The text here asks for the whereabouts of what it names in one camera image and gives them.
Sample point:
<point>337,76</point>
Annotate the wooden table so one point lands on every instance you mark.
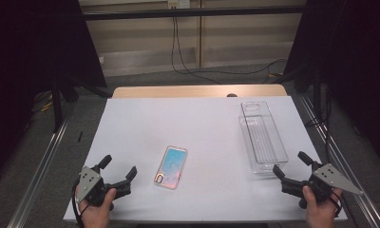
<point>178,91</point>

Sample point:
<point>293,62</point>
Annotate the blue and orange phone case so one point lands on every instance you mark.
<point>171,167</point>

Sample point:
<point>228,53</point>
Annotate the clear plastic storage box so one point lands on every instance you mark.
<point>263,139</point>

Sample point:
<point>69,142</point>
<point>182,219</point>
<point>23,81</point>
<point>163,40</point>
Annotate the small black floor piece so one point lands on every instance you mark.
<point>80,136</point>

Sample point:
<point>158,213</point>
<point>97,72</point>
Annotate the white wall socket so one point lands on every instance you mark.
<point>178,3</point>

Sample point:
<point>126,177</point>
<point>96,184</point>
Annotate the person's right hand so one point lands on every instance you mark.
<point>319,215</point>

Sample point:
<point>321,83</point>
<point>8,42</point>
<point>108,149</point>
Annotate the black horizontal bar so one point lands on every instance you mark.
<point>194,12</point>

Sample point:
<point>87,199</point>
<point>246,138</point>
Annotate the black curtain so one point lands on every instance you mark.
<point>352,63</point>
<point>26,63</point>

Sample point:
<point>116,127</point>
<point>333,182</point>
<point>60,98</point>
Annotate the person's left hand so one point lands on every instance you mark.
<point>98,215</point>

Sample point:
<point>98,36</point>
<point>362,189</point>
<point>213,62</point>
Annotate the metal floor rail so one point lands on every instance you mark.
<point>36,180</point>
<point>362,202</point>

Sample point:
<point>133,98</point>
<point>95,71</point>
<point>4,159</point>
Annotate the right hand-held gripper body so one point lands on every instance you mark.
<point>329,178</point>

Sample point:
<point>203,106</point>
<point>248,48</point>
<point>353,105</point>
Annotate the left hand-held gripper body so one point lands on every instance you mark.
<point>89,181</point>

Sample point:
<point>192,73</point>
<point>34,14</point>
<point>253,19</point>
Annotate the dark round table grommet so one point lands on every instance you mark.
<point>231,95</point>

